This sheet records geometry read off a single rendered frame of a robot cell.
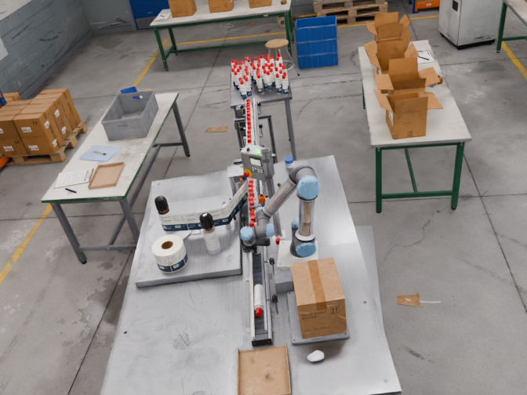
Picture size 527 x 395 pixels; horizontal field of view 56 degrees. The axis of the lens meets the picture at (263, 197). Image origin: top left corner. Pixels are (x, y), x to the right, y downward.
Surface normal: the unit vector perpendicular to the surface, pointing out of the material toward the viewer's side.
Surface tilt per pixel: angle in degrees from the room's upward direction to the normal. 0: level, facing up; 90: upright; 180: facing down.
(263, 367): 0
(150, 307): 0
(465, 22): 90
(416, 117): 91
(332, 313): 90
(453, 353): 0
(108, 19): 90
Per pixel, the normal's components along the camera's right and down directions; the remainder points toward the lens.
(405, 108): 0.02, 0.73
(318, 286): -0.14, -0.79
